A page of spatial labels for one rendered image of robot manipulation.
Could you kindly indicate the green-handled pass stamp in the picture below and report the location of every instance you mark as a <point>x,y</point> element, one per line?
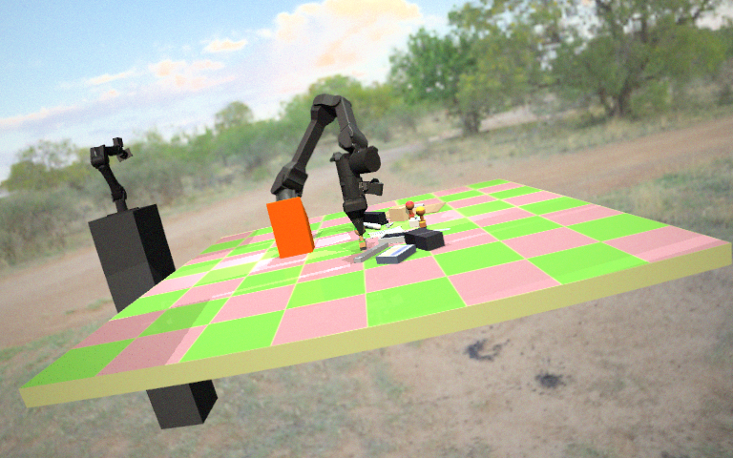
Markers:
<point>362,241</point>

